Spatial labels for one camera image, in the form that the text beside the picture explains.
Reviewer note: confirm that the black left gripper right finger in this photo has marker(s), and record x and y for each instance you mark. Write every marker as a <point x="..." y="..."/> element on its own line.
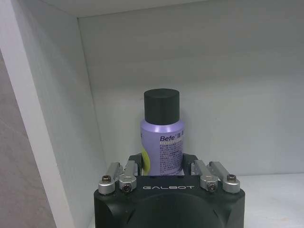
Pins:
<point x="215" y="174"/>

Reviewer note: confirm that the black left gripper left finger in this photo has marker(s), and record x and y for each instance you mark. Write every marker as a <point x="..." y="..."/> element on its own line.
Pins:
<point x="120" y="174"/>

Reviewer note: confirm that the purple bottle with black cap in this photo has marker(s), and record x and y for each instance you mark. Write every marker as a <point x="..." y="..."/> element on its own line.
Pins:
<point x="161" y="133"/>

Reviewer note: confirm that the white cabinet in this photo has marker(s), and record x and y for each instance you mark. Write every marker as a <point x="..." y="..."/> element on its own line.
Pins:
<point x="190" y="71"/>

